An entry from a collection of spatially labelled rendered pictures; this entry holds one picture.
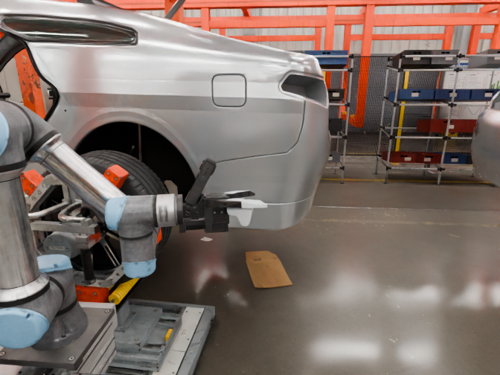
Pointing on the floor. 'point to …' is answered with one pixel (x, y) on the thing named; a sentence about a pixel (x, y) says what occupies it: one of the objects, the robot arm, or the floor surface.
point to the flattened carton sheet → (266, 269)
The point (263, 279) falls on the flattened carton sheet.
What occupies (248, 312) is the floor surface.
